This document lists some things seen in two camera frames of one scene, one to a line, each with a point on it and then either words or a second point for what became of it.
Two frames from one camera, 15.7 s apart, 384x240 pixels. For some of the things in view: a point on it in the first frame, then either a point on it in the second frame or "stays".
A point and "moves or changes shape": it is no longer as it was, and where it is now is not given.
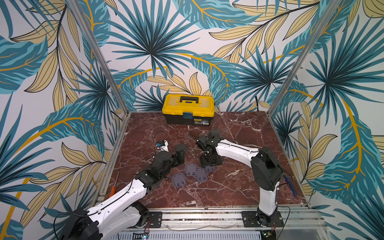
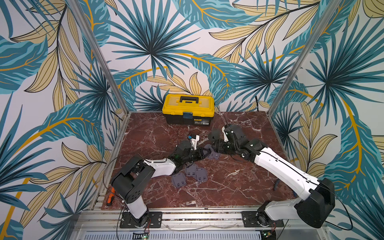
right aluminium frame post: (331, 9) stays
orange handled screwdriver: (113, 190) stays
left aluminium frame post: (74, 5) stays
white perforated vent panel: (186, 235) stays
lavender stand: (201, 174) stays
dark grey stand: (212, 160) moves or changes shape
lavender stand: (179, 180) stays
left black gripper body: (175, 162) -> (195, 155)
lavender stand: (210, 169) moves or changes shape
